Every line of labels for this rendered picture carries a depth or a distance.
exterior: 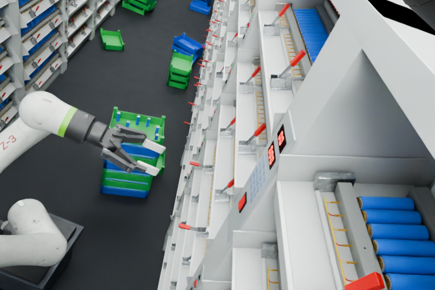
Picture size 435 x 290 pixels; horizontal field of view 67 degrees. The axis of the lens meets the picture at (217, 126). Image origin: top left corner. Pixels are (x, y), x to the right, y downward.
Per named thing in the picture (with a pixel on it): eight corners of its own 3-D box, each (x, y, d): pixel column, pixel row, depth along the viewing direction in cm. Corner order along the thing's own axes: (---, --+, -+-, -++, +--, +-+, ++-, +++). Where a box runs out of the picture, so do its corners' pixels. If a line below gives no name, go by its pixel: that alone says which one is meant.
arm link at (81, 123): (68, 120, 88) (81, 101, 95) (59, 147, 95) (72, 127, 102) (90, 129, 90) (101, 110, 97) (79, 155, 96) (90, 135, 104)
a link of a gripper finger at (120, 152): (112, 136, 97) (109, 138, 96) (138, 162, 95) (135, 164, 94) (108, 144, 99) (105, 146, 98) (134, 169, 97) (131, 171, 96)
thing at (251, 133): (233, 217, 68) (234, 171, 60) (237, 73, 116) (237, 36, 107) (331, 221, 67) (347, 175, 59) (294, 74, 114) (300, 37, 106)
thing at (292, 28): (269, 156, 57) (276, 89, 48) (257, 24, 104) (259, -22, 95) (389, 159, 56) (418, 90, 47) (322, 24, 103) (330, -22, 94)
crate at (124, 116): (107, 140, 179) (108, 129, 174) (112, 116, 194) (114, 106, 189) (161, 148, 187) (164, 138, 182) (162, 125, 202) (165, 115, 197)
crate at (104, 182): (100, 185, 203) (101, 177, 198) (106, 161, 218) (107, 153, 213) (149, 191, 211) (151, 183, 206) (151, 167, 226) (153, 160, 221)
